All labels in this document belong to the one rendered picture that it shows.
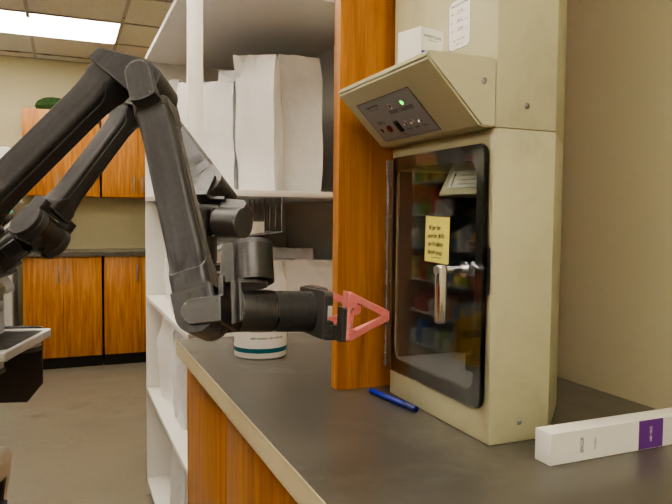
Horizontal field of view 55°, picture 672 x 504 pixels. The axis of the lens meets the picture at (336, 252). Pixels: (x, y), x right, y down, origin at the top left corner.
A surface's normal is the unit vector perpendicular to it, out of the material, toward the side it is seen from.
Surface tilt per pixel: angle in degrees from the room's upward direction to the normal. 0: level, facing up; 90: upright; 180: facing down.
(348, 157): 90
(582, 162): 90
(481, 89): 90
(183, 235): 69
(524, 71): 90
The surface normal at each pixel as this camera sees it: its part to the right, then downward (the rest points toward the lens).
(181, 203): -0.11, -0.31
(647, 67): -0.92, 0.01
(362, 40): 0.39, 0.05
